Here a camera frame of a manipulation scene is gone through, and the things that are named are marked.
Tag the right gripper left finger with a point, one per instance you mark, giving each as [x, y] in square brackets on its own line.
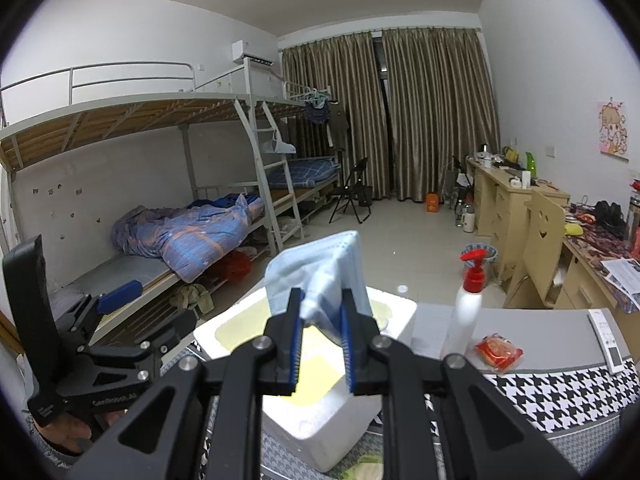
[203, 419]

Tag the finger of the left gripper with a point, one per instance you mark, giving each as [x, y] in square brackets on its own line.
[119, 297]

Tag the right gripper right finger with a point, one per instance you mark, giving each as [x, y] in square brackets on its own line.
[442, 418]

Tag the person's left hand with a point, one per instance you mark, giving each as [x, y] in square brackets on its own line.
[65, 431]

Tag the red snack packet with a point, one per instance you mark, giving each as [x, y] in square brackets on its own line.
[498, 353]

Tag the white red pump bottle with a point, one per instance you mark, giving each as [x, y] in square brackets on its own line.
[466, 310]

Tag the blue plaid quilt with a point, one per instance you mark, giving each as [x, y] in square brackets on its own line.
[188, 240]

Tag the white metal bunk bed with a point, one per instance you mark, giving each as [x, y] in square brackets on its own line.
[83, 146]

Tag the white foam box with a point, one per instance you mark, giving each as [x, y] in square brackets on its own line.
[311, 431]

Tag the yellow cloth in box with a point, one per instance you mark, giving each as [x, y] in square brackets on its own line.
[321, 362]

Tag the houndstooth table cloth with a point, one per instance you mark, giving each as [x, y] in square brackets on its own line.
[578, 411]

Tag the wooden smiley chair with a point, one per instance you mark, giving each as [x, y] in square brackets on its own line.
[538, 277]

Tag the blue patterned basin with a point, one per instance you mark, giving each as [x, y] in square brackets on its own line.
[473, 251]

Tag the white remote control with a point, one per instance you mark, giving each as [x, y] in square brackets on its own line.
[608, 344]

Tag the white jug on floor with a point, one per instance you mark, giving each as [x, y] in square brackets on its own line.
[468, 221]

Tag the orange box on floor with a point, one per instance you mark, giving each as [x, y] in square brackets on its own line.
[432, 202]

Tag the wooden desk with drawers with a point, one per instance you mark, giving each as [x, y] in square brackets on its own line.
[501, 213]

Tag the papers on desk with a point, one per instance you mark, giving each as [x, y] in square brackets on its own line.
[623, 274]

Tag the black folding chair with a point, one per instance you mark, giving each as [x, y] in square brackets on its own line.
[355, 194]

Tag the white air conditioner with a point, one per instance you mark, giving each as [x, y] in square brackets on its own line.
[241, 52]

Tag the brown curtains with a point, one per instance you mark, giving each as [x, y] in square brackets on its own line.
[414, 99]

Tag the pink cartoon poster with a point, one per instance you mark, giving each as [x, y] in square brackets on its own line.
[613, 135]

